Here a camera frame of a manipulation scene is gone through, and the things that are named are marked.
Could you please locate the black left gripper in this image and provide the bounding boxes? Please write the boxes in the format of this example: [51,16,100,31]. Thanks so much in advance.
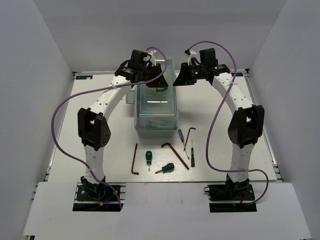
[140,63,171,88]

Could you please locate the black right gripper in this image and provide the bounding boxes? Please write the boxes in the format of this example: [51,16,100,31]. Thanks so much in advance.
[172,63,205,87]

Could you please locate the green plastic toolbox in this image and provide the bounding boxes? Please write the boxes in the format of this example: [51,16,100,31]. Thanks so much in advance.
[125,56,179,138]

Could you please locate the small brown hex key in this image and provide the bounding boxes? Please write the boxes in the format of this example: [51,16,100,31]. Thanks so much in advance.
[184,127,197,151]

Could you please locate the blue red precision screwdriver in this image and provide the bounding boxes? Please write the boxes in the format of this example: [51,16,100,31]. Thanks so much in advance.
[177,128,190,160]

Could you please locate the black green precision screwdriver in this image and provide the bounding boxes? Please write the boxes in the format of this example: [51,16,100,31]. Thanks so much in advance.
[191,140,195,168]

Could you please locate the large brown hex key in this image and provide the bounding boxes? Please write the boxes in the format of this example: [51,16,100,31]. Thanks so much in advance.
[160,142,190,170]

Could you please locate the long thin brown hex key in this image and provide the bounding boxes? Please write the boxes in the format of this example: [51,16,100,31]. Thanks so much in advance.
[130,143,140,176]

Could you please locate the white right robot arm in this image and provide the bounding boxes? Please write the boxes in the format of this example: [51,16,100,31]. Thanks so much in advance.
[173,48,265,200]

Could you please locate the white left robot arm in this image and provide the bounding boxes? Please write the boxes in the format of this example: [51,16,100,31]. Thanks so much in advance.
[77,47,168,200]

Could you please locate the green orange stubby screwdriver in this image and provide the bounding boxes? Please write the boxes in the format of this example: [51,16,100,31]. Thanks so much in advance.
[155,162,175,174]

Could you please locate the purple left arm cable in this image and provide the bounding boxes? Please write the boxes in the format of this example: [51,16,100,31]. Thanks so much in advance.
[51,46,169,210]

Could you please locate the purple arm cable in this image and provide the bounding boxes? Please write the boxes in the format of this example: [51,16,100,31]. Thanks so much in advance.
[51,46,169,210]
[186,40,270,207]

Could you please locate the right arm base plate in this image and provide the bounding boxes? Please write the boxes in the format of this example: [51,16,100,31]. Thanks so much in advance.
[203,184,257,213]

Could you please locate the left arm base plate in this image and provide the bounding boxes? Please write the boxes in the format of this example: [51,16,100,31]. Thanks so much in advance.
[72,183,126,212]

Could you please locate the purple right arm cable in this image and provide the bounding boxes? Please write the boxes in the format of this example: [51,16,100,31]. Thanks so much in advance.
[186,40,270,207]

